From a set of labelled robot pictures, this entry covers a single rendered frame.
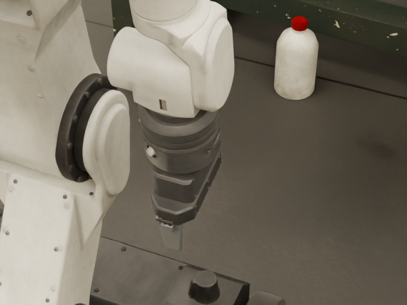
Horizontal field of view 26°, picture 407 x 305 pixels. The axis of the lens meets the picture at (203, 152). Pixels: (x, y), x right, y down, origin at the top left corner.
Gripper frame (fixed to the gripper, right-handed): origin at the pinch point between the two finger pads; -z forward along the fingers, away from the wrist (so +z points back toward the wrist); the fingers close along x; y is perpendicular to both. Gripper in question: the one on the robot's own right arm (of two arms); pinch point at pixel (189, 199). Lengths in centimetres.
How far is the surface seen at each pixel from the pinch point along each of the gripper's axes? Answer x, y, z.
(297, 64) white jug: 84, 11, -61
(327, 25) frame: 100, 8, -62
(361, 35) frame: 99, 0, -62
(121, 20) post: 85, 57, -61
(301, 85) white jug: 84, 10, -68
